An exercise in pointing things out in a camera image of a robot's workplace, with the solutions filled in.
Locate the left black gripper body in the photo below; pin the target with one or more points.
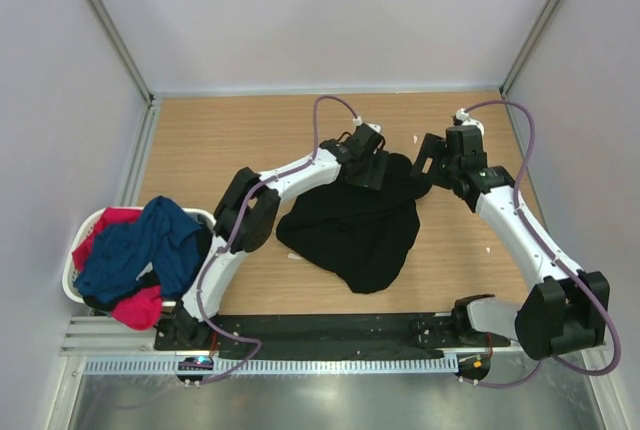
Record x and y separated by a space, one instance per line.
367 176

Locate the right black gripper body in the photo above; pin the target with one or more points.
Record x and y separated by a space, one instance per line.
442 175

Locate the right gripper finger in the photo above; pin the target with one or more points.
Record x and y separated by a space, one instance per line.
432 146
419 166

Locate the black t shirt blue logo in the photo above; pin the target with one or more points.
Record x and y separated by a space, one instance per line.
361 235

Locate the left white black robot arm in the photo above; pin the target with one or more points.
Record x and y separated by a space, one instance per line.
245 216

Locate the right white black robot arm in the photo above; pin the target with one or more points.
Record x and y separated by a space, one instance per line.
562 312

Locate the pink t shirt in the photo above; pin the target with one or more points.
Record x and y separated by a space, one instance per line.
141 309

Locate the white laundry basket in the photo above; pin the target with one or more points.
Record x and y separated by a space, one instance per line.
82 243

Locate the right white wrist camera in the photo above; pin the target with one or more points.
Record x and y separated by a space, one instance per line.
462 117

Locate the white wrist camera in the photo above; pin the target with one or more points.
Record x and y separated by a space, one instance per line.
358 121
462 117

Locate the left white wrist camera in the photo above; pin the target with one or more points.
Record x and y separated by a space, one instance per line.
358 121

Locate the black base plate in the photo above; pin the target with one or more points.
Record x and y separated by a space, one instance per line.
384 337

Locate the slotted cable duct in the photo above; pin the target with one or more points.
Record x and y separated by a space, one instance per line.
202 366

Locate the right aluminium frame post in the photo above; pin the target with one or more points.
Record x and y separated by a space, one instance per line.
541 24

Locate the aluminium frame post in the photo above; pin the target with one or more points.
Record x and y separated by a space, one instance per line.
113 36
541 24

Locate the left aluminium frame post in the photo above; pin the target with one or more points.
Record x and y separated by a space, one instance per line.
113 36

